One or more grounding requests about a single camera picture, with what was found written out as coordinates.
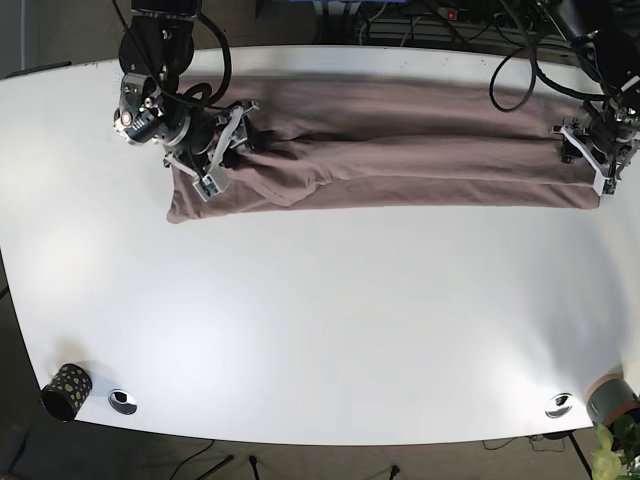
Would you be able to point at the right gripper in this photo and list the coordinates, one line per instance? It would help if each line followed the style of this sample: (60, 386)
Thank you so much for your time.
(204, 148)

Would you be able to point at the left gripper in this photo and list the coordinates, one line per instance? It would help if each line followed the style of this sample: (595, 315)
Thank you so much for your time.
(607, 141)

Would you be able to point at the dusty pink T-shirt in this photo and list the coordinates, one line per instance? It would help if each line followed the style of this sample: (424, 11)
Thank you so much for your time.
(355, 142)

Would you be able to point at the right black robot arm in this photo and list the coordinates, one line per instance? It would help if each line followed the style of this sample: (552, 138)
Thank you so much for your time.
(156, 49)

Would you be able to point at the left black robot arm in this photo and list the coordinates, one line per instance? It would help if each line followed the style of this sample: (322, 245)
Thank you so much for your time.
(608, 55)

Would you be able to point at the grey plant pot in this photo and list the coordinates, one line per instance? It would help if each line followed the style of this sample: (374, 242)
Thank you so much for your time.
(609, 398)

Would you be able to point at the right metal table grommet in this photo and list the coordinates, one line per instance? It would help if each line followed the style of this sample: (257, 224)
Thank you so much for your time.
(559, 405)

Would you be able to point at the metal table grommet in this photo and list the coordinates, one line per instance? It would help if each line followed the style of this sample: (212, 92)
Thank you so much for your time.
(122, 402)
(559, 405)

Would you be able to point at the left metal table grommet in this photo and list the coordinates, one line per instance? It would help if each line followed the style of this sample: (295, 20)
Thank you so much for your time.
(122, 402)

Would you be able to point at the black floral cup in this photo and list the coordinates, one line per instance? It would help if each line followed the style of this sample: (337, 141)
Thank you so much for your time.
(65, 394)

